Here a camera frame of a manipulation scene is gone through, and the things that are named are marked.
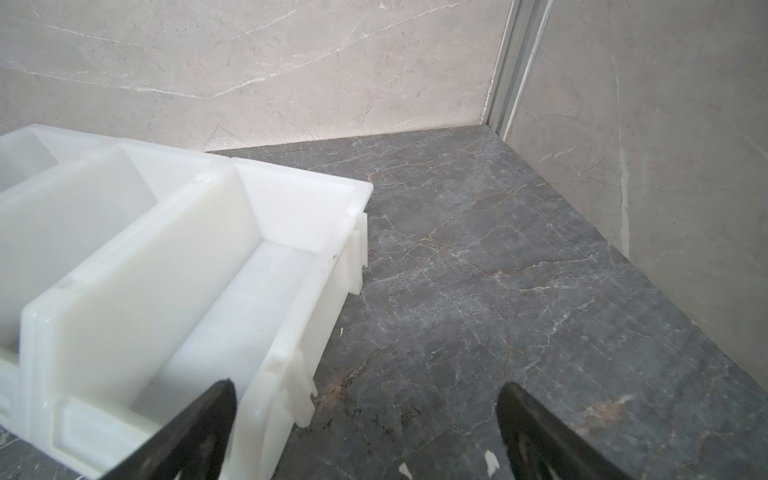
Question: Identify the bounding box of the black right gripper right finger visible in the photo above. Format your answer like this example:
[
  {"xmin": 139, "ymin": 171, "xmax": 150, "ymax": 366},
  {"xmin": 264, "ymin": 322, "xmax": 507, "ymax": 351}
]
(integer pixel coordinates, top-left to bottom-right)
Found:
[{"xmin": 496, "ymin": 382, "xmax": 630, "ymax": 479}]

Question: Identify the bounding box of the white bin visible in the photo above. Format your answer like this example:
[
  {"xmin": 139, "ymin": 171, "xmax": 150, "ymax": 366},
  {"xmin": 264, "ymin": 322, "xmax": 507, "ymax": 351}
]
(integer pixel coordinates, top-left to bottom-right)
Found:
[
  {"xmin": 19, "ymin": 158, "xmax": 373, "ymax": 479},
  {"xmin": 1, "ymin": 124, "xmax": 114, "ymax": 192},
  {"xmin": 1, "ymin": 140, "xmax": 219, "ymax": 434}
]

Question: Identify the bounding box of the white left bin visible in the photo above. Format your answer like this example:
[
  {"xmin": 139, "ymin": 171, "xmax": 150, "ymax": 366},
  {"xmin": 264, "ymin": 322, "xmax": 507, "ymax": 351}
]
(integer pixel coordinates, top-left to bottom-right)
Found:
[{"xmin": 1, "ymin": 124, "xmax": 114, "ymax": 192}]

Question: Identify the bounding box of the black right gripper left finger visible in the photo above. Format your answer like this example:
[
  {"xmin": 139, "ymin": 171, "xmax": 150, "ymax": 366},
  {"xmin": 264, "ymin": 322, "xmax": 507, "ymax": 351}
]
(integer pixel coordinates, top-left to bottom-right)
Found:
[{"xmin": 103, "ymin": 379, "xmax": 237, "ymax": 480}]

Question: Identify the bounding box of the white middle bin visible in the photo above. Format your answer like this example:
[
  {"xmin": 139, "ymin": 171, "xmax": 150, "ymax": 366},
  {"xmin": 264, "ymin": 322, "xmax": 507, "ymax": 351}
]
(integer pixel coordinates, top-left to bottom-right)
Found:
[{"xmin": 1, "ymin": 140, "xmax": 219, "ymax": 434}]

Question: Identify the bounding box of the white right bin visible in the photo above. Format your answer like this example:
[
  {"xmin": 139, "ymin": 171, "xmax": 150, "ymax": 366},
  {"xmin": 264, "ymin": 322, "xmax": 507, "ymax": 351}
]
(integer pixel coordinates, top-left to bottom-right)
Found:
[{"xmin": 19, "ymin": 158, "xmax": 373, "ymax": 479}]

